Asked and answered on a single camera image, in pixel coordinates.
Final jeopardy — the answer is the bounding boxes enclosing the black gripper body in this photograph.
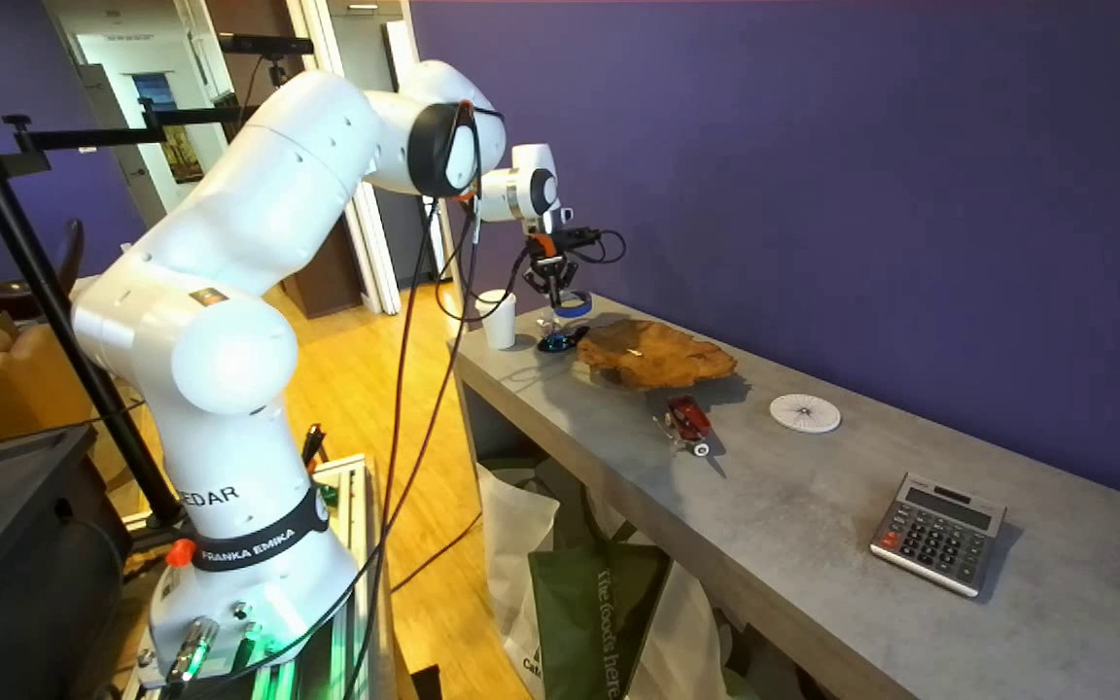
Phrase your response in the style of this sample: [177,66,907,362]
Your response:
[524,224,582,294]

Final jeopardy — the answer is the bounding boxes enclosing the blue sunglasses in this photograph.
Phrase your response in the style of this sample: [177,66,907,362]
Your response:
[531,324,594,362]

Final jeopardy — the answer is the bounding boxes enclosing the white paper cup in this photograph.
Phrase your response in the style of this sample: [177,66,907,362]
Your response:
[471,283,519,355]

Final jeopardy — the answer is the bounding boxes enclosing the red multi-tool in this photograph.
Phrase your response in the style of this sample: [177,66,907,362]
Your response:
[658,394,728,465]

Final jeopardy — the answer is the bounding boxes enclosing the white plastic bag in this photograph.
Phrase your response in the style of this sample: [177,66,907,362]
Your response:
[471,460,736,700]

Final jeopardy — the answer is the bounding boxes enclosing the white compact disc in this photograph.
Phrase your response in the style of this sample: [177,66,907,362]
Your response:
[766,387,847,438]

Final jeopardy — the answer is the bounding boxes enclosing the green shopping bag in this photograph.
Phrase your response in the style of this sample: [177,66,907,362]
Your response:
[524,534,676,700]

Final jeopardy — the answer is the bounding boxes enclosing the grey desk calculator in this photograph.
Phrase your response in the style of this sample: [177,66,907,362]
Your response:
[863,465,1011,601]

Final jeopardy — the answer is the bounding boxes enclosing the brown cardboard box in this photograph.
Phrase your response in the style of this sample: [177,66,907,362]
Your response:
[0,307,141,495]

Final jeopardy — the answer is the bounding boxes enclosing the black cabinet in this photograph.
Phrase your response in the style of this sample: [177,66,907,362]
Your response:
[0,419,132,700]

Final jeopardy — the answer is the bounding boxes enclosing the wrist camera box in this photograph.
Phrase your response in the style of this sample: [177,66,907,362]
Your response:
[539,194,582,235]

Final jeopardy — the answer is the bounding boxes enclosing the black cable bundle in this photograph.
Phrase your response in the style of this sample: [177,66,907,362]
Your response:
[344,107,629,700]

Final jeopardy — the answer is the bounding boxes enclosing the black camera stand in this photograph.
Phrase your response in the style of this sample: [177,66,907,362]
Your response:
[0,32,317,537]

